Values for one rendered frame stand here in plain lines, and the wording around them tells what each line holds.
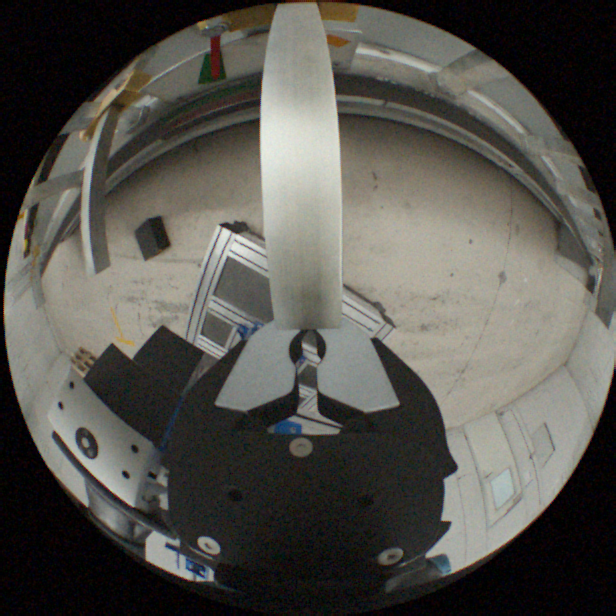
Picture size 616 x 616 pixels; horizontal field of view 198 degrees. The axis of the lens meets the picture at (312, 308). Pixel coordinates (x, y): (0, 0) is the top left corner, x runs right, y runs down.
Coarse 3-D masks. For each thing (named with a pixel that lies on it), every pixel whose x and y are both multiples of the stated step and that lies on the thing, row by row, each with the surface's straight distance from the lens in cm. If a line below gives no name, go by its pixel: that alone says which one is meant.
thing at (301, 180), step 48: (288, 48) 13; (288, 96) 9; (288, 144) 8; (336, 144) 8; (288, 192) 8; (336, 192) 8; (288, 240) 8; (336, 240) 8; (288, 288) 8; (336, 288) 8
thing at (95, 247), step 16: (144, 64) 44; (112, 112) 34; (96, 128) 35; (112, 128) 33; (96, 144) 31; (96, 160) 30; (96, 176) 29; (96, 192) 29; (96, 208) 28; (96, 224) 28; (96, 240) 27; (96, 256) 27; (96, 272) 27
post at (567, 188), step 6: (564, 186) 76; (570, 186) 75; (576, 186) 75; (564, 192) 77; (570, 192) 75; (576, 192) 74; (582, 192) 74; (588, 192) 74; (576, 198) 77; (582, 198) 74; (588, 198) 73; (594, 198) 73; (588, 204) 76; (594, 204) 73; (600, 204) 73; (600, 210) 75
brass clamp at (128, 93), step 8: (136, 72) 36; (144, 72) 37; (128, 80) 34; (136, 80) 35; (144, 80) 36; (120, 88) 34; (128, 88) 33; (136, 88) 34; (112, 96) 35; (120, 96) 34; (128, 96) 34; (136, 96) 34; (104, 104) 37; (112, 104) 35; (120, 104) 35; (128, 104) 36; (104, 112) 36; (96, 120) 38; (88, 128) 39; (80, 136) 43; (88, 136) 41
